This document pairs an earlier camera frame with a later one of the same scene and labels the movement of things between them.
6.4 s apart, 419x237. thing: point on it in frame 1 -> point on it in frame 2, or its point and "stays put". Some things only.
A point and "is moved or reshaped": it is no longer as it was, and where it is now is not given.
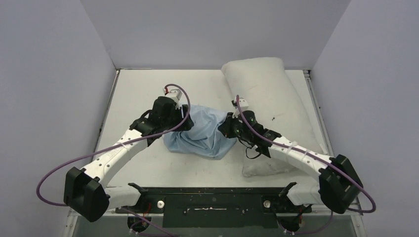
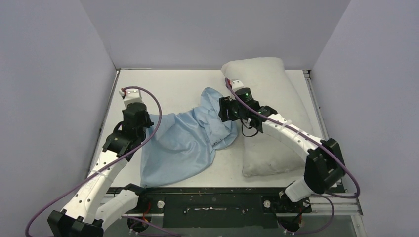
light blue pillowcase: x=204 y=139 is moved or reshaped
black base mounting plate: x=217 y=207 stays put
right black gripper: x=226 y=128 -> x=224 y=109
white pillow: x=278 y=106 stays put
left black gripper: x=179 y=113 -> x=148 y=121
